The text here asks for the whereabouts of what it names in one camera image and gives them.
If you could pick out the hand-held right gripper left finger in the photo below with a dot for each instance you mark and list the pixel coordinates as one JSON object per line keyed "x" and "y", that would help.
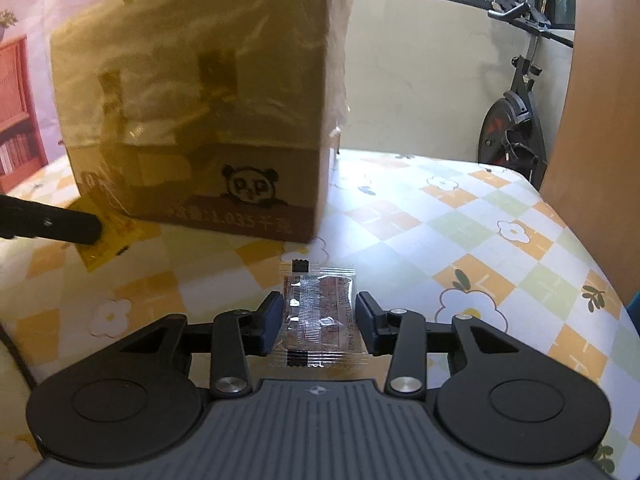
{"x": 272, "y": 322}

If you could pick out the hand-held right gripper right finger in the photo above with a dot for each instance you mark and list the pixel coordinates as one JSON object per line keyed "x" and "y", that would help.
{"x": 367, "y": 322}

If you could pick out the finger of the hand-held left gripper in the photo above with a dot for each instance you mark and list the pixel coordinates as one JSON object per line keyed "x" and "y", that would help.
{"x": 50, "y": 222}

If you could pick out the clear packet with black marks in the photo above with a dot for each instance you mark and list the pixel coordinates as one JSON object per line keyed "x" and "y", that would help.
{"x": 317, "y": 310}

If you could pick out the yellow snack packet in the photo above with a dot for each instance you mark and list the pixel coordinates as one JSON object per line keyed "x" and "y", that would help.
{"x": 120, "y": 237}

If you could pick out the taped cardboard box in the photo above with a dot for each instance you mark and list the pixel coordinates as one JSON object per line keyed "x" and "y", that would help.
{"x": 200, "y": 85}

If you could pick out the checked floral tablecloth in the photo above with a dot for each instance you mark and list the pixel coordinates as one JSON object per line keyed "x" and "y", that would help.
{"x": 450, "y": 240}

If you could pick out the printed room backdrop poster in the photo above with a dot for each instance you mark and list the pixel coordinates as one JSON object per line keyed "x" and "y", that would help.
{"x": 30, "y": 85}

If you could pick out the black exercise bike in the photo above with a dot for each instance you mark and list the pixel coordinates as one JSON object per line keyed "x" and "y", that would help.
{"x": 515, "y": 125}

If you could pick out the wooden panel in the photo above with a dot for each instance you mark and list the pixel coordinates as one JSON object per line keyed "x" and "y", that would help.
{"x": 605, "y": 135}

